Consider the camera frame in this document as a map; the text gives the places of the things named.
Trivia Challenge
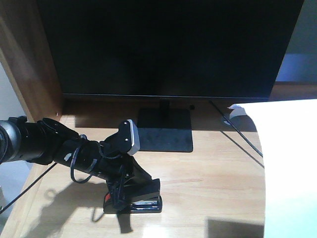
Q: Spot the white paper sheet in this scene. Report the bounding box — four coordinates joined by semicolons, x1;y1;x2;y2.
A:
231;99;317;238

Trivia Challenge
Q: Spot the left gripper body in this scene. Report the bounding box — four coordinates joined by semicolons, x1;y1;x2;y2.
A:
53;135;136;185

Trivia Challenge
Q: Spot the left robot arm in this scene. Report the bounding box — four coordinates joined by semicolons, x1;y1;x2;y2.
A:
0;116;140;183

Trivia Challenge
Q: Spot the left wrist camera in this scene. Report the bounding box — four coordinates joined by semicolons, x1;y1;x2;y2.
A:
117;119;140;156

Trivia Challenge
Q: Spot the black monitor cable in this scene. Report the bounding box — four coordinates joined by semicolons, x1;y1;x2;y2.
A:
209;100;264;158

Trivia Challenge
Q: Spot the black computer monitor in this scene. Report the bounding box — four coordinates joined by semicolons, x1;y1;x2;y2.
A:
37;0;303;101

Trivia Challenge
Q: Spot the wooden desk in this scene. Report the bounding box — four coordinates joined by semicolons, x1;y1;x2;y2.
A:
0;0;317;238

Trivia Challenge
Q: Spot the black monitor stand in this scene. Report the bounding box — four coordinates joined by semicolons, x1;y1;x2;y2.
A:
137;100;193;153

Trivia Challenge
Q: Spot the black stapler with orange tab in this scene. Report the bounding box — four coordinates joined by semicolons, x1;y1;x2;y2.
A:
103;156;163;214

